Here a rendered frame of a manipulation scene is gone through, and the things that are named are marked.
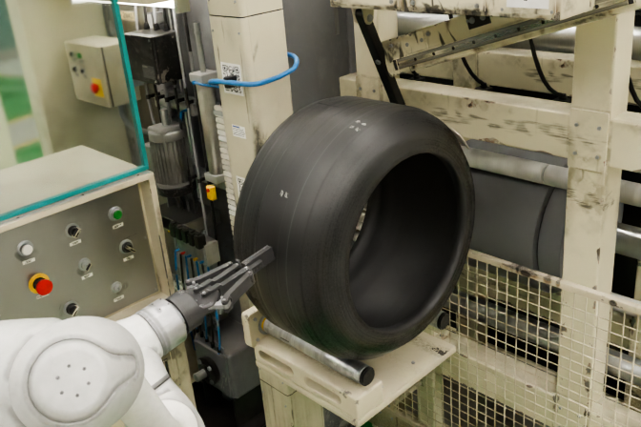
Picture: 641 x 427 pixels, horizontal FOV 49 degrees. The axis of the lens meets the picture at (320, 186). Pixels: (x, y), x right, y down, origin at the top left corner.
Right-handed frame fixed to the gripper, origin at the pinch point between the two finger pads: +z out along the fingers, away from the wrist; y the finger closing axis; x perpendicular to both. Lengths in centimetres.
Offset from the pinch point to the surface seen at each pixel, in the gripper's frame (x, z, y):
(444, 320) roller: 39, 41, -10
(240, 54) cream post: -30, 28, 29
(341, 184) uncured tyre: -11.5, 16.2, -10.1
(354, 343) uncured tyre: 23.1, 10.1, -11.7
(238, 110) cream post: -16.4, 26.3, 32.1
